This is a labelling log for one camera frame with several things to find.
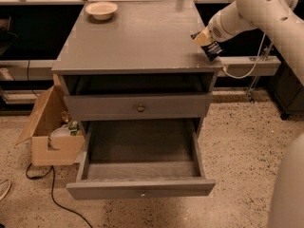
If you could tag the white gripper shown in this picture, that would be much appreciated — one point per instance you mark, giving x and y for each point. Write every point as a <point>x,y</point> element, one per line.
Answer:
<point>216,29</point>

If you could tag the blue rxbar blueberry wrapper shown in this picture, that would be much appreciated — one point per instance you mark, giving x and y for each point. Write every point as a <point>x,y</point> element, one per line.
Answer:
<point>212,51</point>

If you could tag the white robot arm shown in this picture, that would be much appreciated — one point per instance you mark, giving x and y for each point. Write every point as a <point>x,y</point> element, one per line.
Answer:
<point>285,30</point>

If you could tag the grey wooden drawer cabinet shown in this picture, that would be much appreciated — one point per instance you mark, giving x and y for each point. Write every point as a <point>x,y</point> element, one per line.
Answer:
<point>145,48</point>

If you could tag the closed grey top drawer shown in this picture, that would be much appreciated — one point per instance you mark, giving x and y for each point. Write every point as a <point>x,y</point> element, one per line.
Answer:
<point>142,106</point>

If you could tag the open grey middle drawer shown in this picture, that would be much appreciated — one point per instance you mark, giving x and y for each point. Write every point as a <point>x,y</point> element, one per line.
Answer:
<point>140,159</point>

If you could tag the metal pole stand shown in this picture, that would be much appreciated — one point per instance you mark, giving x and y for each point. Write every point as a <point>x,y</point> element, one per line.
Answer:
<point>253,84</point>

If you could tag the dark cabinet at right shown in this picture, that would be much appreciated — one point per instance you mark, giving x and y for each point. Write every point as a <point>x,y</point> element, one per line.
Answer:
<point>287,91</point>

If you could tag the white paper bowl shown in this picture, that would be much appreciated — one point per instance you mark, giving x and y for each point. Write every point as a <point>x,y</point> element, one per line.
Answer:
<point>101,11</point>

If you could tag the green package in box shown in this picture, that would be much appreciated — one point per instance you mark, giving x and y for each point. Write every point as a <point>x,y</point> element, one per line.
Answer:
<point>73,127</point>

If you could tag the white plate in box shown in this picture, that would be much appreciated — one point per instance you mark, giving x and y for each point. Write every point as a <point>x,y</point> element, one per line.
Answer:
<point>60,132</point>

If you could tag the open cardboard box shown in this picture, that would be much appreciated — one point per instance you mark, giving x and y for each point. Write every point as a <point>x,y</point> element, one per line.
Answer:
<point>49,113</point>

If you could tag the white shoe tip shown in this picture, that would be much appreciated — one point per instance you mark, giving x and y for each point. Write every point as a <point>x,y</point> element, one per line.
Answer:
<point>4,188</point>

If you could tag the grey wall rail ledge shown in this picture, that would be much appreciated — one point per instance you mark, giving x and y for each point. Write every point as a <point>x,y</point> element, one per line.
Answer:
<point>40,70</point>

